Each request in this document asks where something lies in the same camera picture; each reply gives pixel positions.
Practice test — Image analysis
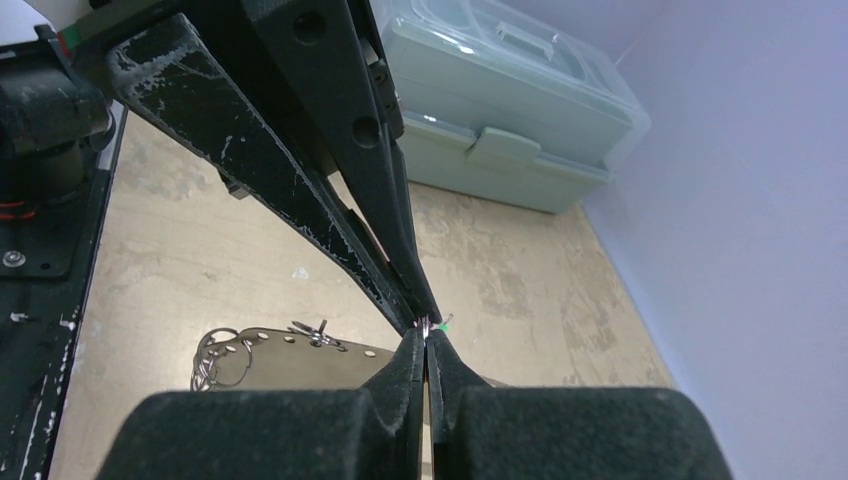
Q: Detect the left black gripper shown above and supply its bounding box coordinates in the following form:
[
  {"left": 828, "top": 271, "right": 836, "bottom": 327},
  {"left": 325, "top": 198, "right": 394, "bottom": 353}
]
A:
[{"left": 63, "top": 1, "right": 442, "bottom": 333}]

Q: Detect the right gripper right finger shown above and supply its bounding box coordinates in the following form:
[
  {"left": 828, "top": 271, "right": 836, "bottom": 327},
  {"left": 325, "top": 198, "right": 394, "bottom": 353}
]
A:
[{"left": 426, "top": 330, "right": 732, "bottom": 479}]

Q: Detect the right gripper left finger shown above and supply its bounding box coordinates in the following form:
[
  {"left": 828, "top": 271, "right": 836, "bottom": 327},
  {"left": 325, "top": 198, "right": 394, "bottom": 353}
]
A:
[{"left": 97, "top": 330, "right": 425, "bottom": 479}]

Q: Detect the green tagged key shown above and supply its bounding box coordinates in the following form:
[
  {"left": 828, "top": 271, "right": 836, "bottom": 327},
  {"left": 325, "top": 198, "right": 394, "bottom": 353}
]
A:
[{"left": 430, "top": 314, "right": 454, "bottom": 331}]

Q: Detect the clear plastic storage box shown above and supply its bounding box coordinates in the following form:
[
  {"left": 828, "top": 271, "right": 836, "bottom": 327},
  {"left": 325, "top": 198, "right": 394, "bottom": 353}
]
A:
[{"left": 372, "top": 1, "right": 651, "bottom": 213}]

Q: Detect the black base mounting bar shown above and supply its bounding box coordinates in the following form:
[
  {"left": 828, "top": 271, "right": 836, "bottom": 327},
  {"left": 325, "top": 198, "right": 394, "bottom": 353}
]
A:
[{"left": 1, "top": 103, "right": 128, "bottom": 479}]

